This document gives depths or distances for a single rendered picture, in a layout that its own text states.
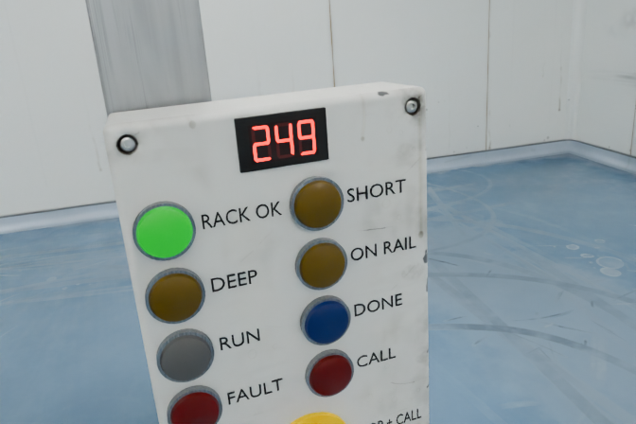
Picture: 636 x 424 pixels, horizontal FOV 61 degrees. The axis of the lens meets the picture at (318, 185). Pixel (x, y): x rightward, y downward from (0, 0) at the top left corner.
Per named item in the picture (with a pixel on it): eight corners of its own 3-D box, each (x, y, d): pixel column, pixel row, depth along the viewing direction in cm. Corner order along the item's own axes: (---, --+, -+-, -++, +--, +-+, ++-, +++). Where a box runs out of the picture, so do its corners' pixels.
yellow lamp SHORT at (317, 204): (345, 225, 29) (343, 177, 28) (297, 236, 28) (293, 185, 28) (341, 220, 30) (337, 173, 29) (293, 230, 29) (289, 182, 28)
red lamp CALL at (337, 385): (356, 392, 32) (353, 352, 32) (312, 404, 32) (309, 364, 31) (350, 384, 33) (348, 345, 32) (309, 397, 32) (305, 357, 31)
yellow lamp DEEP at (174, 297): (207, 318, 28) (200, 271, 27) (152, 331, 27) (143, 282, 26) (205, 311, 29) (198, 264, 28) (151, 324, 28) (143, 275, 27)
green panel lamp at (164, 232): (198, 256, 27) (190, 203, 26) (140, 267, 26) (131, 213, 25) (196, 249, 28) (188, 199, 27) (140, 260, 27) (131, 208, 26)
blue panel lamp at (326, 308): (352, 340, 31) (350, 298, 30) (308, 352, 31) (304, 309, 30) (347, 333, 32) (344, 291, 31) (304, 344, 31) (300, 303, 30)
